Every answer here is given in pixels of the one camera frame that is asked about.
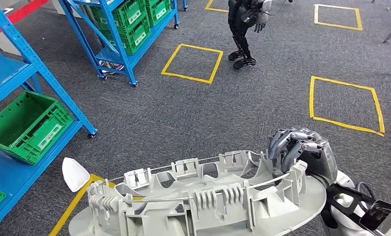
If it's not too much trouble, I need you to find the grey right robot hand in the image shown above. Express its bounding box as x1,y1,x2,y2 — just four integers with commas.
267,127,338,186

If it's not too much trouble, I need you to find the grey plastic wheel hubcap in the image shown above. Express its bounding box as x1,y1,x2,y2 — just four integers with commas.
68,149,327,236

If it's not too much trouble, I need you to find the blue steel shelf rack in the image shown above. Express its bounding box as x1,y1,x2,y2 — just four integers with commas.
0,0,98,236
58,0,188,88

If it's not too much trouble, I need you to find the yellow floor tape square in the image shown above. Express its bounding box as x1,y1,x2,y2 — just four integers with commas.
160,43,224,85
48,173,144,236
308,75,386,138

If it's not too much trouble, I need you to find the black humanoid robot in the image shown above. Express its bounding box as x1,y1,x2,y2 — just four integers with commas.
227,0,273,70

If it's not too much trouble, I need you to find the white pointed plastic piece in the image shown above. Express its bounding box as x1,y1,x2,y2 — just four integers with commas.
61,157,90,193

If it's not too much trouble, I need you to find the red barrier tape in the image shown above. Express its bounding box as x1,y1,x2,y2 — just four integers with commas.
0,0,49,40

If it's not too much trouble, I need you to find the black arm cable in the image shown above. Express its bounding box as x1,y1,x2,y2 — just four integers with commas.
355,180,377,201

